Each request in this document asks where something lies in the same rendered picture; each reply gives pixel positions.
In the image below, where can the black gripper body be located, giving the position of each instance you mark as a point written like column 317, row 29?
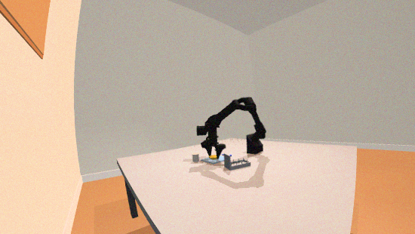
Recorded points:
column 216, row 144

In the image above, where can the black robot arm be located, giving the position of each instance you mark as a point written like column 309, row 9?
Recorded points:
column 214, row 121

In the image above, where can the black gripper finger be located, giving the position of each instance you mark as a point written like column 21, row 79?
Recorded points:
column 209, row 149
column 219, row 151

